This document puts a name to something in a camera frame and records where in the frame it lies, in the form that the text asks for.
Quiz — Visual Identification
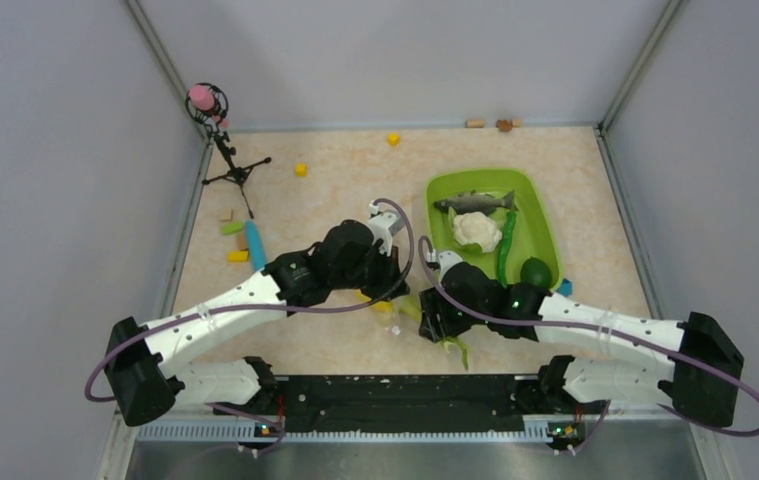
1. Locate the grey toy fish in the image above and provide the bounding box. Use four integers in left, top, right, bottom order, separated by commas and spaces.
433, 190, 515, 216

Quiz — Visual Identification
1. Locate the yellow block left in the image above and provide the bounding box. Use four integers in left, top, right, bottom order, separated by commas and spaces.
226, 250, 250, 263

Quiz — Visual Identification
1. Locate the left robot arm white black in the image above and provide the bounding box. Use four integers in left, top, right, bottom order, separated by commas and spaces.
85, 203, 414, 427

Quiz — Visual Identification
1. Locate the yellow toy banana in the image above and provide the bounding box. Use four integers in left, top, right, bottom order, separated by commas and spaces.
356, 291, 397, 315

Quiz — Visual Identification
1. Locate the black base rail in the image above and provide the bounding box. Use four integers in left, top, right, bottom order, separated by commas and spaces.
215, 374, 588, 452

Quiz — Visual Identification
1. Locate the blue cylinder toy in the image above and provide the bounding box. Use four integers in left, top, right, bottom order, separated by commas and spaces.
244, 220, 268, 271

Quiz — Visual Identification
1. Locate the brown small object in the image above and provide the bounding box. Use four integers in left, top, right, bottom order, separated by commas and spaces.
495, 119, 514, 133

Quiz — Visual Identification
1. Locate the white toy cauliflower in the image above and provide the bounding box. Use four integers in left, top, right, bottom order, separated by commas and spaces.
452, 212, 503, 253

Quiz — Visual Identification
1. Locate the green toy chili pepper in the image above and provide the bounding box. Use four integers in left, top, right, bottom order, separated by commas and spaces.
496, 210, 517, 286

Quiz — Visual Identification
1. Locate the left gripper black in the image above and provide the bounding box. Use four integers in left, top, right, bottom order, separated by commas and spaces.
332, 239, 410, 301

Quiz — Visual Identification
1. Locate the small teal block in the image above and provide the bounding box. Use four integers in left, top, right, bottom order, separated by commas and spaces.
556, 278, 573, 297

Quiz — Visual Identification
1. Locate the toy celery stalk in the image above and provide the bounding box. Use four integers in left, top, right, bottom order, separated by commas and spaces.
393, 294, 469, 372

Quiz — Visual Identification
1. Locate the green plastic bin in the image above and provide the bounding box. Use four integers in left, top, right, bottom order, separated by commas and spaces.
424, 168, 563, 290

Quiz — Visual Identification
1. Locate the dark green toy avocado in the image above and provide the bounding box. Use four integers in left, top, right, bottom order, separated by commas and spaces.
520, 257, 553, 289

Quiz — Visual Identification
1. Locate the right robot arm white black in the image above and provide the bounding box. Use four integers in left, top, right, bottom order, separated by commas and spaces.
420, 251, 744, 430

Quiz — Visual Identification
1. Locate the brown wooden block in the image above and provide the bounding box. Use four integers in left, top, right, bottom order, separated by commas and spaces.
236, 233, 249, 251

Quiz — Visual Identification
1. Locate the clear zip top bag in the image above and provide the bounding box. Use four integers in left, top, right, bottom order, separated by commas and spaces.
370, 308, 421, 336

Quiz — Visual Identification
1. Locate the green block left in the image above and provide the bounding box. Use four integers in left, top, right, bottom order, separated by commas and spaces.
220, 221, 244, 236

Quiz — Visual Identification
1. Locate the pink microphone on tripod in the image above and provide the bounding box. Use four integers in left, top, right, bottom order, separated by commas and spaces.
184, 82, 272, 220

